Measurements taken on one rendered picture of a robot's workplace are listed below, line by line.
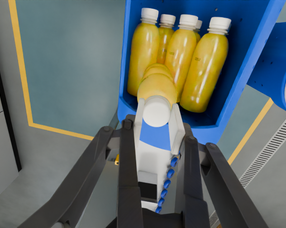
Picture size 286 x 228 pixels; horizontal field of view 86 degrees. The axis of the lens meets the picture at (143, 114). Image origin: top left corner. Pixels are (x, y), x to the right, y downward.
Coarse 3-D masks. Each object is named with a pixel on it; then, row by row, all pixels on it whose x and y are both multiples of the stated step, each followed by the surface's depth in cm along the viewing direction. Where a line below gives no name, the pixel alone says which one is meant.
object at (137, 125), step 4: (140, 100) 20; (144, 100) 20; (140, 104) 19; (140, 108) 18; (140, 112) 17; (136, 116) 16; (140, 116) 16; (136, 120) 15; (140, 120) 15; (136, 124) 15; (140, 124) 15; (136, 128) 15; (140, 128) 15; (136, 132) 15; (136, 136) 15; (136, 140) 16; (136, 144) 16
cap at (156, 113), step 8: (152, 104) 20; (160, 104) 20; (144, 112) 21; (152, 112) 21; (160, 112) 20; (168, 112) 20; (144, 120) 21; (152, 120) 21; (160, 120) 21; (168, 120) 21
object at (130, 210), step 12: (132, 120) 14; (120, 132) 14; (132, 132) 14; (120, 144) 12; (132, 144) 13; (120, 156) 11; (132, 156) 11; (120, 168) 10; (132, 168) 10; (120, 180) 9; (132, 180) 10; (120, 192) 8; (132, 192) 8; (120, 204) 8; (132, 204) 8; (120, 216) 7; (132, 216) 7
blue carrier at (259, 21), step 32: (128, 0) 28; (160, 0) 40; (192, 0) 41; (224, 0) 38; (256, 0) 33; (128, 32) 30; (256, 32) 23; (128, 64) 40; (224, 64) 41; (128, 96) 47; (224, 96) 40; (160, 128) 29; (192, 128) 28; (224, 128) 35
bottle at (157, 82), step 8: (152, 64) 36; (160, 64) 35; (144, 72) 35; (152, 72) 28; (160, 72) 28; (168, 72) 31; (144, 80) 26; (152, 80) 24; (160, 80) 24; (168, 80) 25; (144, 88) 24; (152, 88) 23; (160, 88) 23; (168, 88) 23; (144, 96) 23; (152, 96) 22; (160, 96) 22; (168, 96) 23; (176, 96) 25; (144, 104) 22; (168, 104) 22
